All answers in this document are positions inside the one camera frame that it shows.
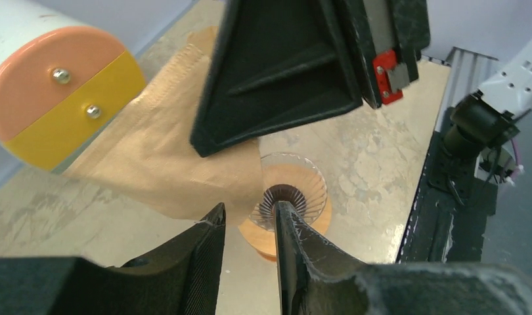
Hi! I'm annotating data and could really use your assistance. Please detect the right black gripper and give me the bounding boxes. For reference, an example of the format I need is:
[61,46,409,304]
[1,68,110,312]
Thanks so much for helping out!
[190,0,431,157]

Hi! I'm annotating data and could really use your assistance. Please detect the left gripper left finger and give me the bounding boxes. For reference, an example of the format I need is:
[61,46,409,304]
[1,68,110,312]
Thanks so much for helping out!
[0,203,226,314]

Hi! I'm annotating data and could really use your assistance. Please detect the light wooden ring coaster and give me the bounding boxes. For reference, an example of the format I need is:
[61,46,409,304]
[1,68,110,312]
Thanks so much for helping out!
[237,164,333,257]

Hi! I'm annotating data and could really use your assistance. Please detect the round three-drawer storage box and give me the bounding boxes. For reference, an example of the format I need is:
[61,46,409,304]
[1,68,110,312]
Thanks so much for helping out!
[0,1,146,171]

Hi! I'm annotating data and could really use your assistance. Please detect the base right purple cable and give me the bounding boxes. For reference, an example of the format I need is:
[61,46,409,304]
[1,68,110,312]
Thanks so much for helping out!
[505,138,525,186]

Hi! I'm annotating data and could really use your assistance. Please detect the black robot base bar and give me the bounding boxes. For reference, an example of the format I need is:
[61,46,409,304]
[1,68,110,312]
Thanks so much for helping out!
[395,132,498,263]

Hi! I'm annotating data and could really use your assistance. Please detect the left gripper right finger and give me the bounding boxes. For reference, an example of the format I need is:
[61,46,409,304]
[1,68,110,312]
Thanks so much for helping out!
[272,200,532,315]

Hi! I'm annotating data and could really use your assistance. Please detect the aluminium frame rail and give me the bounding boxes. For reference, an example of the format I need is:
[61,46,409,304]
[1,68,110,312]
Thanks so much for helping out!
[435,48,500,133]

